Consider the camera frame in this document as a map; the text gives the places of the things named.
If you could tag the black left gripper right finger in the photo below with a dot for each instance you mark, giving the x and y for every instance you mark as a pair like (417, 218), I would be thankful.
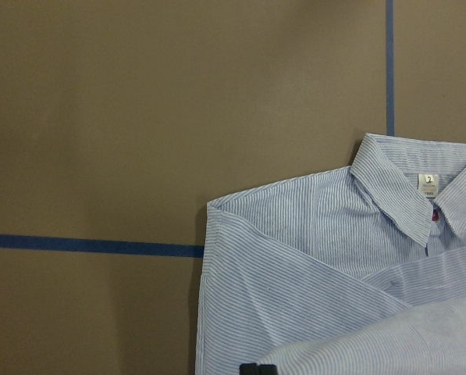
(267, 369)

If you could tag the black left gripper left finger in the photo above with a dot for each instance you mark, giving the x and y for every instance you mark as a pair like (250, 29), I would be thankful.
(248, 369)

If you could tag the light blue striped shirt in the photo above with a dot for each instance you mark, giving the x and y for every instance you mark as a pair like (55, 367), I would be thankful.
(318, 256)

